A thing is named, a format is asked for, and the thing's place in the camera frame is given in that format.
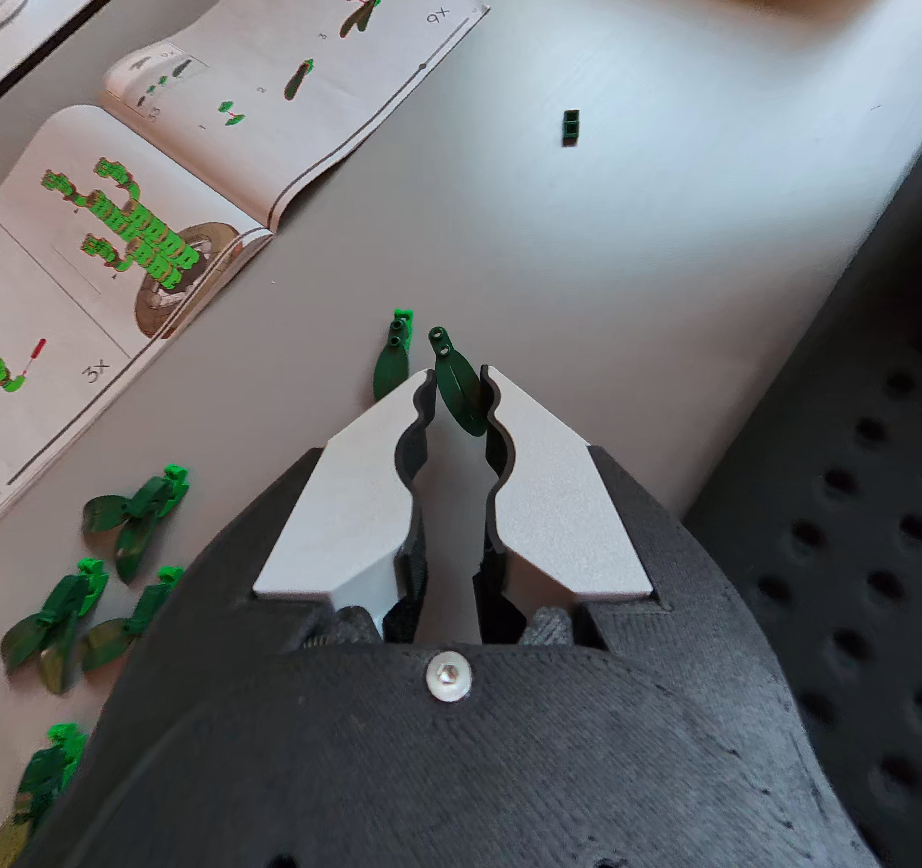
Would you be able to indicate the dark green lego leaf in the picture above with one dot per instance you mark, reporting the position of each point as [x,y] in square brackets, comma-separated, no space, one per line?
[457,385]
[391,371]

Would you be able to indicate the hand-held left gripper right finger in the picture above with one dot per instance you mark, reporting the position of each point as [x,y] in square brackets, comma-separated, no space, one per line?
[569,522]

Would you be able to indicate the green lego leaf cluster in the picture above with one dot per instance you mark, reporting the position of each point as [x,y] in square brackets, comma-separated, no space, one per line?
[65,594]
[144,608]
[140,504]
[50,774]

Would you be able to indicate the white metal stand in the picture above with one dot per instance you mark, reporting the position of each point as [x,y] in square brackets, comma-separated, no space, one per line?
[72,10]

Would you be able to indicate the open instruction booklet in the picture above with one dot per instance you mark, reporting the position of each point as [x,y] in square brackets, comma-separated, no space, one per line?
[324,90]

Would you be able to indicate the small dark green lego piece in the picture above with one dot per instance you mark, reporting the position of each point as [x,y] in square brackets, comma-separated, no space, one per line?
[570,127]

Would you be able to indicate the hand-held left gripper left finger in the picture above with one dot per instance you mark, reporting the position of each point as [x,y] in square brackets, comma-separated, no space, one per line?
[338,522]

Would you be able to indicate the black perforated pad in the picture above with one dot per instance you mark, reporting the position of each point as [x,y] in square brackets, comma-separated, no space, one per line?
[828,522]

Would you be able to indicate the bright green lego stem piece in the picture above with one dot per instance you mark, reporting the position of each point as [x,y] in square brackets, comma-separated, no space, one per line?
[403,314]

